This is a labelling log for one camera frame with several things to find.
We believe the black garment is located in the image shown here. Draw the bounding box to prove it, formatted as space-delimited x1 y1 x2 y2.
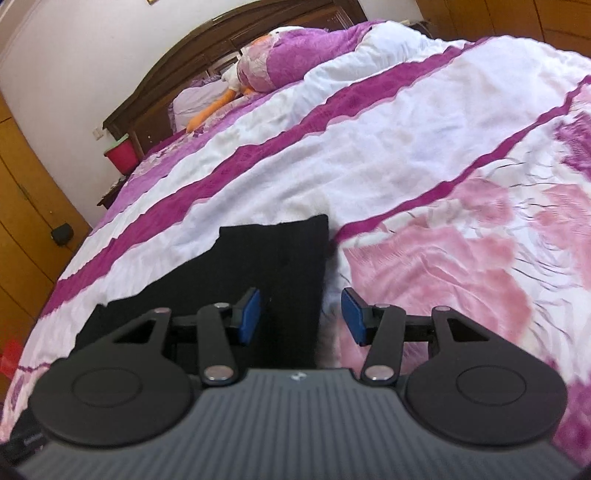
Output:
74 215 329 369

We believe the floral purple white bedspread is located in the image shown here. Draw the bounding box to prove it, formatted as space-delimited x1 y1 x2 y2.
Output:
1 22 590 463

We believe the dark wooden nightstand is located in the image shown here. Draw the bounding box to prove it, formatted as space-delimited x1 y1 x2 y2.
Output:
96 176 128 210

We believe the small black bag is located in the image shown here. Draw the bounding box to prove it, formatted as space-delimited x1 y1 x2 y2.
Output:
50 223 74 247

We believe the red plastic bucket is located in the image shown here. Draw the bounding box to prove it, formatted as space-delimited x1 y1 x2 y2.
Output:
103 134 139 175

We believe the wooden wardrobe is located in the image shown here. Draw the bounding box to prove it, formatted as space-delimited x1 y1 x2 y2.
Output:
0 89 92 402

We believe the dark wooden headboard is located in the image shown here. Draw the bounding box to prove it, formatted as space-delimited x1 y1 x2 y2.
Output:
103 0 367 156

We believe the lavender pillow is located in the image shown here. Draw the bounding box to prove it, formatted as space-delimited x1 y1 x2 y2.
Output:
167 75 228 133

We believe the white orange plush toy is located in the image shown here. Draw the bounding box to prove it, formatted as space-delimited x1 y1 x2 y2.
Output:
185 55 256 133

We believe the purple floral rolled quilt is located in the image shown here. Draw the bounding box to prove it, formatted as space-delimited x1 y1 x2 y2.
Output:
235 22 377 93

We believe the wooden dresser cabinet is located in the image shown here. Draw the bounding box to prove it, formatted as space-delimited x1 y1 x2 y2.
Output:
417 0 591 57

